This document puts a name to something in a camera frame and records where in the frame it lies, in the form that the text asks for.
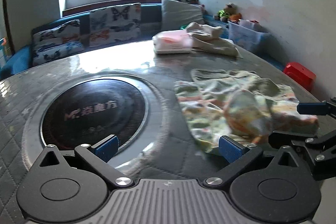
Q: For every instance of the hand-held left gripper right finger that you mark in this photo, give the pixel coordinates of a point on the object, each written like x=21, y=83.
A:
x=231, y=150

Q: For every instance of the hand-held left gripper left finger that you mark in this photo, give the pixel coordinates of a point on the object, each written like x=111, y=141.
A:
x=107, y=147

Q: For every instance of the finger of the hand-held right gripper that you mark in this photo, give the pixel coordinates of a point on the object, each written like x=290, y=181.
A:
x=311, y=108
x=323, y=150

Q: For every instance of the green floral baby shirt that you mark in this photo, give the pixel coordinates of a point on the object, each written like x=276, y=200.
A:
x=225, y=108

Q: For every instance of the pale green baby pants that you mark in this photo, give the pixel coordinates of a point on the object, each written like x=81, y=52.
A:
x=210, y=75

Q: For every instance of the red box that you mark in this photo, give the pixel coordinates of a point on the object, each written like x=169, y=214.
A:
x=299, y=74

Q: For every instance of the round black cooktop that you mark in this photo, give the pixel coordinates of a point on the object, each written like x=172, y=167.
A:
x=94, y=108

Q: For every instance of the clear plastic storage box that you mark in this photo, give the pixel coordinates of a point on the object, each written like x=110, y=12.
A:
x=246, y=35

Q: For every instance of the small butterfly print cushion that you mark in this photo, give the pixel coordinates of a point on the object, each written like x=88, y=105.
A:
x=56, y=32
x=57, y=52

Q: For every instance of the cream cloth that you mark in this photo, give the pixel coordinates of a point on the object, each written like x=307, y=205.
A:
x=212, y=40

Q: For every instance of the large butterfly print cushion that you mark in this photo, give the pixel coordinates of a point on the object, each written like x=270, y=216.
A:
x=115, y=24

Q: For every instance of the teddy bear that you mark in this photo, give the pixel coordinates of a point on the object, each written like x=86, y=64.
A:
x=229, y=12

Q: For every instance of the blue sofa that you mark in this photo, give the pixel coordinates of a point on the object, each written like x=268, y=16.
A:
x=151, y=16

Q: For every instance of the white pillow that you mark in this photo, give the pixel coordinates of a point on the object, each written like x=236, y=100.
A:
x=181, y=14

